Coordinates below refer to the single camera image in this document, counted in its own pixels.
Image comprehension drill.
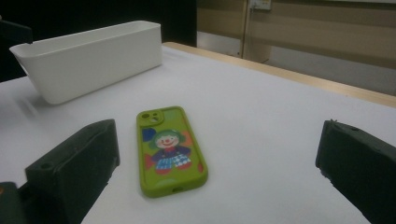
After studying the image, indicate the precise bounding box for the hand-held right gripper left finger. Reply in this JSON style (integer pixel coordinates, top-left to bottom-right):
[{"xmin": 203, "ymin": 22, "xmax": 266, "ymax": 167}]
[{"xmin": 24, "ymin": 119, "xmax": 121, "ymax": 224}]

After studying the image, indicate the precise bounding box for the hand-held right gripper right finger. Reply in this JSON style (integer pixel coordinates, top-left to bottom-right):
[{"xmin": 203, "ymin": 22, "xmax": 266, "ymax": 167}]
[{"xmin": 315, "ymin": 119, "xmax": 396, "ymax": 224}]

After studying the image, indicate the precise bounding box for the green clown phone case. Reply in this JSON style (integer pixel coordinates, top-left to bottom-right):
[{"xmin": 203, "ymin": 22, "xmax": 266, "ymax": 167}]
[{"xmin": 135, "ymin": 105, "xmax": 209, "ymax": 199}]

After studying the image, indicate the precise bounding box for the white plastic storage bin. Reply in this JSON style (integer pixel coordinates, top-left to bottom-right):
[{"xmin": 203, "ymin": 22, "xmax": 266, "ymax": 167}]
[{"xmin": 8, "ymin": 20, "xmax": 163, "ymax": 105}]

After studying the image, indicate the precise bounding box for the white table mat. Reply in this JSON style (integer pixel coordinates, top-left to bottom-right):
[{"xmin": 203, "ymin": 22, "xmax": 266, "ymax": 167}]
[{"xmin": 0, "ymin": 45, "xmax": 396, "ymax": 224}]

